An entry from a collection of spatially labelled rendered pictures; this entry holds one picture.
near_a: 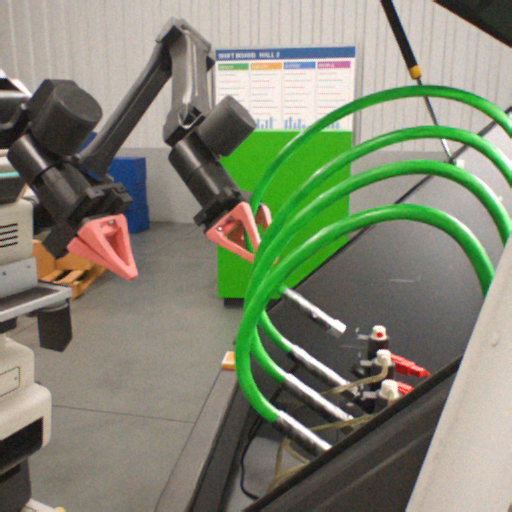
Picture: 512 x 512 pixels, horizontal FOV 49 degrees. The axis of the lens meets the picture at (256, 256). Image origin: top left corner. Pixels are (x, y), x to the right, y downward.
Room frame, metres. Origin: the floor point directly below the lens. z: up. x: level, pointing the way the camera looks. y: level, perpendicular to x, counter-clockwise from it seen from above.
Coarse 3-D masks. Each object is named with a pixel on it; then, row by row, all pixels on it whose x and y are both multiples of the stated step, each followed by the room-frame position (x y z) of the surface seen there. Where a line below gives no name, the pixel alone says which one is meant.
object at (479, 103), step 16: (368, 96) 0.70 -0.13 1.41; (384, 96) 0.69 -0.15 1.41; (400, 96) 0.69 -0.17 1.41; (416, 96) 0.69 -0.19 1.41; (432, 96) 0.69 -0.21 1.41; (448, 96) 0.68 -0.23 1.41; (464, 96) 0.68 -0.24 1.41; (336, 112) 0.70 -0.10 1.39; (352, 112) 0.70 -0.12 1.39; (496, 112) 0.67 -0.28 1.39; (320, 128) 0.70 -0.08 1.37; (288, 144) 0.71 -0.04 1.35; (272, 176) 0.71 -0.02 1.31; (256, 192) 0.71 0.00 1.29; (256, 208) 0.72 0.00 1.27
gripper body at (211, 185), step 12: (204, 168) 0.75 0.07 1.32; (216, 168) 0.76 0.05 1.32; (192, 180) 0.75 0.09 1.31; (204, 180) 0.74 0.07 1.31; (216, 180) 0.74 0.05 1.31; (228, 180) 0.75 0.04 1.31; (192, 192) 0.76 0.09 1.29; (204, 192) 0.74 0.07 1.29; (216, 192) 0.73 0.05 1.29; (228, 192) 0.70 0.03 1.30; (204, 204) 0.74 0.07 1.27; (216, 204) 0.71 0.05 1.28; (204, 216) 0.71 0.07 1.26
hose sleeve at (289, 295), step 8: (288, 288) 0.71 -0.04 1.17; (280, 296) 0.71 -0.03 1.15; (288, 296) 0.70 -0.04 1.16; (296, 296) 0.71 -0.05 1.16; (296, 304) 0.70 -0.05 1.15; (304, 304) 0.70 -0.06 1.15; (312, 304) 0.71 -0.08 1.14; (304, 312) 0.70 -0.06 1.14; (312, 312) 0.70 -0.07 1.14; (320, 312) 0.70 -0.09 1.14; (312, 320) 0.70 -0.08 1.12; (320, 320) 0.70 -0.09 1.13; (328, 320) 0.70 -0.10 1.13; (328, 328) 0.70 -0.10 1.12
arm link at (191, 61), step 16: (176, 32) 1.13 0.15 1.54; (176, 48) 1.12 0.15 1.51; (192, 48) 1.09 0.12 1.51; (176, 64) 1.07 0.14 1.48; (192, 64) 1.02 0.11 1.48; (208, 64) 1.16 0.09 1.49; (176, 80) 1.00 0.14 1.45; (192, 80) 0.96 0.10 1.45; (176, 96) 0.95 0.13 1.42; (192, 96) 0.90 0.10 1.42; (208, 96) 0.97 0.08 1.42; (192, 112) 0.85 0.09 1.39; (208, 112) 0.90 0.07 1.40
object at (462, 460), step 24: (504, 264) 0.33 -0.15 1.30; (504, 288) 0.33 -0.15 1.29; (480, 312) 0.34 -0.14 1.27; (504, 312) 0.30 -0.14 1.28; (480, 336) 0.33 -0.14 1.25; (504, 336) 0.29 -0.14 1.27; (480, 360) 0.31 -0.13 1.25; (504, 360) 0.28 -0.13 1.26; (456, 384) 0.33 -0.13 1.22; (480, 384) 0.29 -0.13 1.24; (504, 384) 0.26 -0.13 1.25; (456, 408) 0.33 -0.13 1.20; (480, 408) 0.28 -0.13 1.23; (504, 408) 0.25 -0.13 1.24; (456, 432) 0.30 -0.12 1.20; (480, 432) 0.27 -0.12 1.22; (504, 432) 0.25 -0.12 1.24; (432, 456) 0.33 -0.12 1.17; (456, 456) 0.29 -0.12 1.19; (480, 456) 0.26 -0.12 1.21; (504, 456) 0.24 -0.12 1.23; (432, 480) 0.33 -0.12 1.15; (456, 480) 0.28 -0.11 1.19; (480, 480) 0.25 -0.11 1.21; (504, 480) 0.23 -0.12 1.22; (408, 504) 0.34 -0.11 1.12; (432, 504) 0.30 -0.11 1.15; (456, 504) 0.27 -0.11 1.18; (480, 504) 0.24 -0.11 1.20; (504, 504) 0.22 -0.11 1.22
